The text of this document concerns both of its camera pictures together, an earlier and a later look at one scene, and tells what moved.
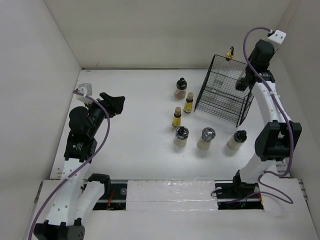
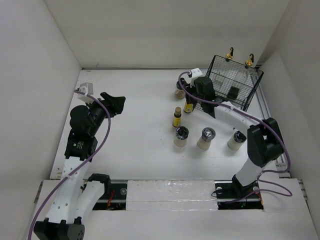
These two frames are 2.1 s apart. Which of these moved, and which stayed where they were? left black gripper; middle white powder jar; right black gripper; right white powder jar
Moved: right black gripper
Stayed: left black gripper; right white powder jar; middle white powder jar
